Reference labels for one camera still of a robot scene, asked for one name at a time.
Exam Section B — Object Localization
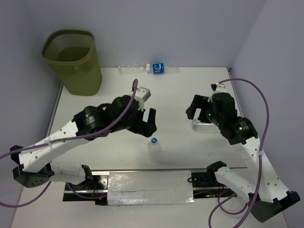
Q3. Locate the clear wide plastic jar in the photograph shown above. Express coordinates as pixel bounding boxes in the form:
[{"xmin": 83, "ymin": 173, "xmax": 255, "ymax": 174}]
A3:
[{"xmin": 191, "ymin": 119, "xmax": 218, "ymax": 133}]

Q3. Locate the bottle blue cap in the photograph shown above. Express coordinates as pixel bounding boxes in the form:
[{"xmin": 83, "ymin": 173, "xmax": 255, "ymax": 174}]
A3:
[{"xmin": 147, "ymin": 138, "xmax": 162, "ymax": 162}]

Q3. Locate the blue label plastic bottle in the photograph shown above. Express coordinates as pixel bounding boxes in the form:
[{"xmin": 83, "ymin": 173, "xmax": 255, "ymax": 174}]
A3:
[{"xmin": 145, "ymin": 63, "xmax": 179, "ymax": 75}]

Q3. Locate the clear bottle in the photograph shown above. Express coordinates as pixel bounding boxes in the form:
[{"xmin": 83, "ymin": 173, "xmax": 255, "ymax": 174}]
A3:
[{"xmin": 118, "ymin": 64, "xmax": 146, "ymax": 75}]

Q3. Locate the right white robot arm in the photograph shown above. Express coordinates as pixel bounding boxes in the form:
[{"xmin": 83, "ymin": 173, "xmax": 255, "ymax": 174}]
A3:
[{"xmin": 186, "ymin": 92, "xmax": 300, "ymax": 222}]

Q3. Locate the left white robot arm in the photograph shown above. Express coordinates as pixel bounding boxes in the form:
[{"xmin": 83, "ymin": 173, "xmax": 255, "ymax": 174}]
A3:
[{"xmin": 11, "ymin": 95, "xmax": 157, "ymax": 189}]

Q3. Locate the olive green plastic bin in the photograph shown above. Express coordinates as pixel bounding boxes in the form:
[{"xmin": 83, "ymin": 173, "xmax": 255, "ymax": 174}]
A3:
[{"xmin": 42, "ymin": 29, "xmax": 102, "ymax": 96}]

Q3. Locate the silver foil cover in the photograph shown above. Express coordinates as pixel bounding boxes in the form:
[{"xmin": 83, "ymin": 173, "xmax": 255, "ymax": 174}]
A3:
[{"xmin": 107, "ymin": 171, "xmax": 194, "ymax": 206}]

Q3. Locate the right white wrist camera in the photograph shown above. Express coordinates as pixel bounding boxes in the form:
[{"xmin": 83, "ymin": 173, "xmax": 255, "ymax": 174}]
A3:
[{"xmin": 210, "ymin": 83, "xmax": 228, "ymax": 97}]

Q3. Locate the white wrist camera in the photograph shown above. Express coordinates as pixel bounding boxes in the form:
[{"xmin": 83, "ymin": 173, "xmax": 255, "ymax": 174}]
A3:
[
  {"xmin": 210, "ymin": 83, "xmax": 228, "ymax": 97},
  {"xmin": 134, "ymin": 87, "xmax": 151, "ymax": 111}
]

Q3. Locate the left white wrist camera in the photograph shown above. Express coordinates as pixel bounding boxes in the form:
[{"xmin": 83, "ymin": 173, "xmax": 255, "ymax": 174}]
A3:
[{"xmin": 134, "ymin": 87, "xmax": 151, "ymax": 111}]

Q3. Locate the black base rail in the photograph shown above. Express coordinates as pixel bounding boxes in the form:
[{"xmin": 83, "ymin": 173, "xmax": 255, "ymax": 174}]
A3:
[{"xmin": 63, "ymin": 168, "xmax": 227, "ymax": 206}]

